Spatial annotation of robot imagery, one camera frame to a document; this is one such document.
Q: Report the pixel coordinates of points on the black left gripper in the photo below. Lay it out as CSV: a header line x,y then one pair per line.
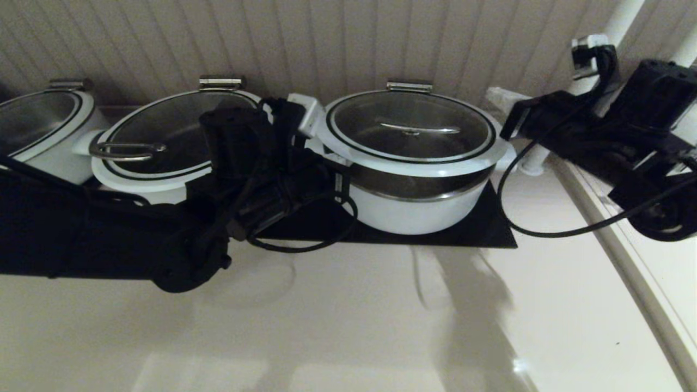
x,y
305,185

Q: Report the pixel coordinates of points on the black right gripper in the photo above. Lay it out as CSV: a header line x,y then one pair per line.
x,y
544,106

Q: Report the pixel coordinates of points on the glass lid with white rim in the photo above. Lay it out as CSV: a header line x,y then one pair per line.
x,y
414,114
32,117
163,125

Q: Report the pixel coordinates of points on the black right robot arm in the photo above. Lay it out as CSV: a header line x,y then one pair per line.
x,y
653,92

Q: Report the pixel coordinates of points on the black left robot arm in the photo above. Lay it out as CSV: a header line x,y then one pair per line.
x,y
81,239

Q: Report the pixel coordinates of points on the white pot with steel insert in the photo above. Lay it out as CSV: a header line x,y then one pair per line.
x,y
414,218

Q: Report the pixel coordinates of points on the large black induction mat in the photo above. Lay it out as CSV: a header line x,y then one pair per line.
x,y
479,234

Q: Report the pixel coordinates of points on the white round pole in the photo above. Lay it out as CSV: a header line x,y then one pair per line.
x,y
689,51
626,16

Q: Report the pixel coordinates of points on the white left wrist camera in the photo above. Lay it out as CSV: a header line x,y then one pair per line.
x,y
307,111

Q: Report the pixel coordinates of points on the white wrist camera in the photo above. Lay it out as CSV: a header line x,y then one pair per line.
x,y
307,111
585,46

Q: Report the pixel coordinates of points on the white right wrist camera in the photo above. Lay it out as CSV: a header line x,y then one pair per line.
x,y
585,46

